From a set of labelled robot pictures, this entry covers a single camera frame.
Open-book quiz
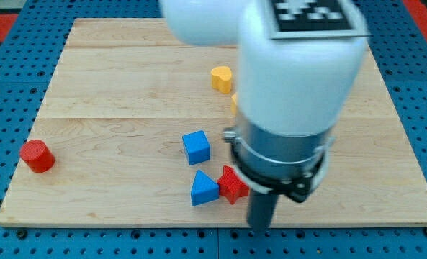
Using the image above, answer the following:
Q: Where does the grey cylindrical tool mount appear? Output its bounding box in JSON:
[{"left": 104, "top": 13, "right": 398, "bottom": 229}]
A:
[{"left": 222, "top": 115, "right": 333, "bottom": 203}]

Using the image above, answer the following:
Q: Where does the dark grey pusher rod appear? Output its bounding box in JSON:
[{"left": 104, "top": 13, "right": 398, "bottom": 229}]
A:
[{"left": 246, "top": 190, "right": 279, "bottom": 230}]

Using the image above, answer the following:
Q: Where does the blue triangle block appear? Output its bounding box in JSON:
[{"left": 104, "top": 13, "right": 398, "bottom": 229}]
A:
[{"left": 190, "top": 170, "right": 219, "bottom": 206}]

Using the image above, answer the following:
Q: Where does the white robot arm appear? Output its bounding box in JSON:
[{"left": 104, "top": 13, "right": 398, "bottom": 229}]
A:
[{"left": 161, "top": 0, "right": 369, "bottom": 231}]

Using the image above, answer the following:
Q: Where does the yellow hexagon block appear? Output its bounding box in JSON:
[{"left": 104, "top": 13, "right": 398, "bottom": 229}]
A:
[{"left": 230, "top": 93, "right": 238, "bottom": 117}]

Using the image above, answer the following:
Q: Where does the red star block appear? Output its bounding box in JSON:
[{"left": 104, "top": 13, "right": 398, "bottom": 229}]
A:
[{"left": 217, "top": 165, "right": 249, "bottom": 204}]

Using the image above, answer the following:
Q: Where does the blue cube block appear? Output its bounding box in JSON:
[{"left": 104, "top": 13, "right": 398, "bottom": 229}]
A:
[{"left": 182, "top": 130, "right": 210, "bottom": 165}]

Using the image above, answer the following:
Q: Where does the yellow heart block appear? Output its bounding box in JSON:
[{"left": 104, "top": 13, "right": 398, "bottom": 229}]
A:
[{"left": 210, "top": 66, "right": 233, "bottom": 94}]

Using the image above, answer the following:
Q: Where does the black white fiducial marker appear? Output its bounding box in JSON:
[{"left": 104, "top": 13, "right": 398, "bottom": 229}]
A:
[{"left": 259, "top": 0, "right": 369, "bottom": 40}]

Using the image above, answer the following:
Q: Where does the wooden board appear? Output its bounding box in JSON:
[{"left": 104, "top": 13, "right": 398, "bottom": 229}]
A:
[{"left": 0, "top": 19, "right": 427, "bottom": 228}]

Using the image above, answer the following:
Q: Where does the red cylinder block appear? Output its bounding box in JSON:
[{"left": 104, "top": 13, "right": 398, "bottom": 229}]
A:
[{"left": 19, "top": 140, "right": 55, "bottom": 173}]

